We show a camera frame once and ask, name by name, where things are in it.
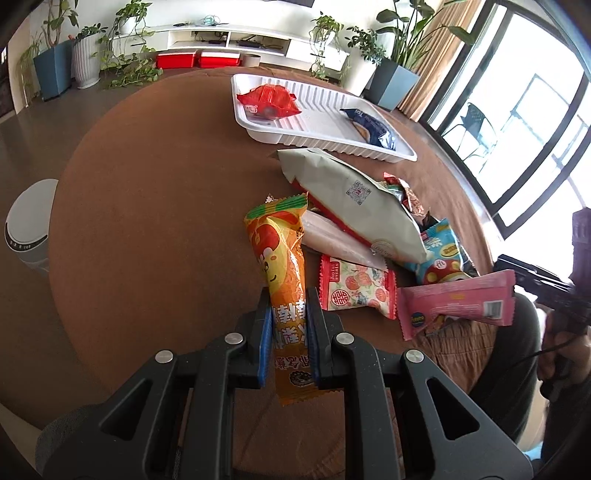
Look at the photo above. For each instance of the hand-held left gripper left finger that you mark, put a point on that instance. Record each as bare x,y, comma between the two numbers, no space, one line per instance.
264,337

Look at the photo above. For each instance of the person's right hand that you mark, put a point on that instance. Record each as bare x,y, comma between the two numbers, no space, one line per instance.
570,360

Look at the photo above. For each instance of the large broad-leaf plant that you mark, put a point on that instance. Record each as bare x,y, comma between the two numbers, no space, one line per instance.
411,32

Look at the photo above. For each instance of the white plastic tray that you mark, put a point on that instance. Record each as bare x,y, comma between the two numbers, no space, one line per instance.
318,106

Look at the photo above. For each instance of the plain white plant pot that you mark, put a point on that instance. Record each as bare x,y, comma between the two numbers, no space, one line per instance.
360,76

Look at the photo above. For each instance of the trailing green plant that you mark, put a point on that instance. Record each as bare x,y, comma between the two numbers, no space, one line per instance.
131,55

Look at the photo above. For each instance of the orange cartoon snack packet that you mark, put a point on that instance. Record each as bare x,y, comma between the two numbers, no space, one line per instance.
281,258

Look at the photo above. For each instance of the light blue cartoon snack packet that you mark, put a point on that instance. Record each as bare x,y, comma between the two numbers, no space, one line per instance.
441,258

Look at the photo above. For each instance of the peach print snack packet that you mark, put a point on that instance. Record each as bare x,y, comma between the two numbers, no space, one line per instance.
358,288

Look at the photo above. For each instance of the white media cabinet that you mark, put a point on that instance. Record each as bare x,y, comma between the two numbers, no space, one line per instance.
295,46

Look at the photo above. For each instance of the grey-blue square plant pot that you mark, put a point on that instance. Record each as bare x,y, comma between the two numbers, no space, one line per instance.
392,85

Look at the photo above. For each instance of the large grey snack bag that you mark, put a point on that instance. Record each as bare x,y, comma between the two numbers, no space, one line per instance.
351,203

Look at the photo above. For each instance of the beige curtain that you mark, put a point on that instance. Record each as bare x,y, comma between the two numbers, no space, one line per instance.
438,60

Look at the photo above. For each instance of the grey fabric chair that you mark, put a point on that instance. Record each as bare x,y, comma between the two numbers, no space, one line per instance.
60,443

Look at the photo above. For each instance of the white round bin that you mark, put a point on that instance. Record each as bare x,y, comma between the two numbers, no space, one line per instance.
30,226

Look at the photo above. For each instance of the red storage box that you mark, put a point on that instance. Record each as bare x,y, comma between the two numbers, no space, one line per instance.
178,61
219,59

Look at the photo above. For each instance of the tall leafy plant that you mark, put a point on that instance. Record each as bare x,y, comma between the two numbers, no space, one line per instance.
57,18

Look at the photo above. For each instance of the bushy green plant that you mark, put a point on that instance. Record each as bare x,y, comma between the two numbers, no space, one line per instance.
367,44

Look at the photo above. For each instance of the person's leg in dark trousers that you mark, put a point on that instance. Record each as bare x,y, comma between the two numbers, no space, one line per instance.
508,369

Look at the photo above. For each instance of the black outdoor chair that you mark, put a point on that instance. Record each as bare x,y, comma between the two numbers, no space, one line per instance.
478,120

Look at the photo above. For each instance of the hanging vine plant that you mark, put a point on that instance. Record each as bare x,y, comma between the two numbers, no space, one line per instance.
323,37

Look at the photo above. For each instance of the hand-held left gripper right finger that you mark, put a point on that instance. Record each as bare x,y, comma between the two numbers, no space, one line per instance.
313,341

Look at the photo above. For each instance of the blue plant pot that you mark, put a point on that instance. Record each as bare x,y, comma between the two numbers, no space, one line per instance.
53,74

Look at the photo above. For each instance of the white translucent snack packet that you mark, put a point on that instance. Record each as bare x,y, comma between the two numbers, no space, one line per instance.
332,240

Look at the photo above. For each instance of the black window frame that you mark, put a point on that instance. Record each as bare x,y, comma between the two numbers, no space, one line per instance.
475,152

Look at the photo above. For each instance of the small beige pot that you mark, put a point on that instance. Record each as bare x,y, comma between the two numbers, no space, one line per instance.
251,60

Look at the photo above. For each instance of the pink snack packet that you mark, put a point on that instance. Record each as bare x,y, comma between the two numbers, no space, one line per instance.
452,300

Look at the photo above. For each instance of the white ribbed plant pot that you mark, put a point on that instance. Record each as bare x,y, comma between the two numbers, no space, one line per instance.
87,64

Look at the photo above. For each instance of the small green plant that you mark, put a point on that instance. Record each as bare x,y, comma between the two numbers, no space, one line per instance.
90,31

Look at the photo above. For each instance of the red white patterned snack packet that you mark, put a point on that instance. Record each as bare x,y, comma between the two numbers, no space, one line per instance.
411,198

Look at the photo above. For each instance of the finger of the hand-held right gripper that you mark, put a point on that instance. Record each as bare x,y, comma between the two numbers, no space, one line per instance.
531,277

